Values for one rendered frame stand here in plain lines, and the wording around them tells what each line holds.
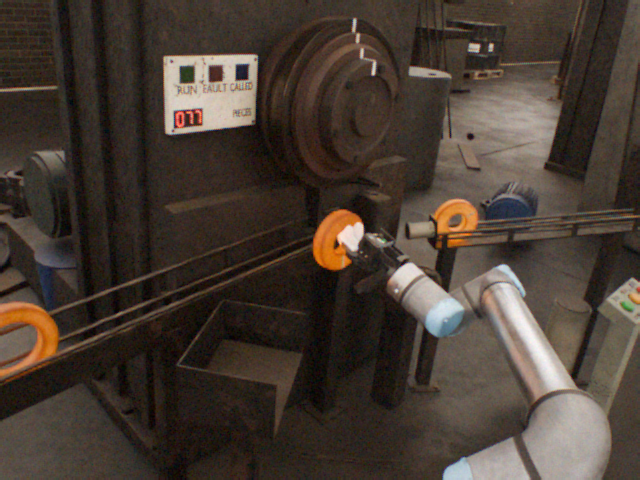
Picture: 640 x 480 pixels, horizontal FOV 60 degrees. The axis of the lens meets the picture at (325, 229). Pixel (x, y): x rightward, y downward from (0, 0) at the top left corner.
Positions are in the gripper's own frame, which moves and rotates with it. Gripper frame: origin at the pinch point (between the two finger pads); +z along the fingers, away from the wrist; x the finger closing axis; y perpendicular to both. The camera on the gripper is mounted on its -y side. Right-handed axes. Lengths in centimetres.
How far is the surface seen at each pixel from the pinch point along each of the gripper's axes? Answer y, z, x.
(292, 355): -20.6, -14.4, 21.0
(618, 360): -26, -65, -80
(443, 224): -15, 2, -61
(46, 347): -24, 14, 66
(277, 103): 22.2, 28.4, 5.7
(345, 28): 41, 31, -13
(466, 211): -9, 0, -67
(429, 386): -80, -22, -66
